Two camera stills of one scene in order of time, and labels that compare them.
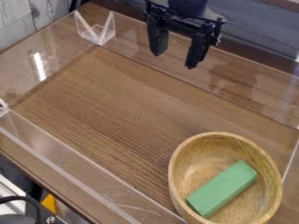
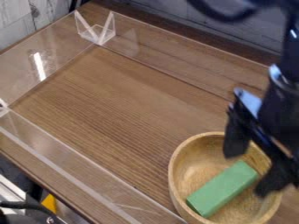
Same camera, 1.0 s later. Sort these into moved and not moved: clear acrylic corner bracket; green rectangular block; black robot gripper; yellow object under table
Moved: black robot gripper
Not moved: yellow object under table; clear acrylic corner bracket; green rectangular block
